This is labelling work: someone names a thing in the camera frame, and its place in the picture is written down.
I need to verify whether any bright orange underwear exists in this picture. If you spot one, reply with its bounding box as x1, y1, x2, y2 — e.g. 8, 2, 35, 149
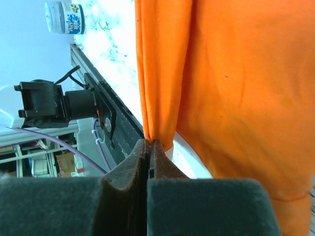
135, 0, 315, 236

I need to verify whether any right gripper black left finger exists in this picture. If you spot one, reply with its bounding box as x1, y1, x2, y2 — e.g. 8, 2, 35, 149
0, 140, 149, 236

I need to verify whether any blue white round tin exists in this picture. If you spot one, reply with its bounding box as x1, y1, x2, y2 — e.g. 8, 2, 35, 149
45, 1, 86, 35

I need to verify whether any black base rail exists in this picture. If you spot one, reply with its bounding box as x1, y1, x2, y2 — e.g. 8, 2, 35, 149
84, 73, 144, 164

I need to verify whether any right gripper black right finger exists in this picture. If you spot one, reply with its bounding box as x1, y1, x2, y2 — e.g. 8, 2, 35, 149
147, 140, 281, 236

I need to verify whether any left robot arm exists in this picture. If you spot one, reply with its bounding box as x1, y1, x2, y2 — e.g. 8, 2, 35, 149
0, 79, 97, 133

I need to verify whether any aluminium extrusion rail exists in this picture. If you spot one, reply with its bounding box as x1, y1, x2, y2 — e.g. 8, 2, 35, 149
70, 44, 104, 83

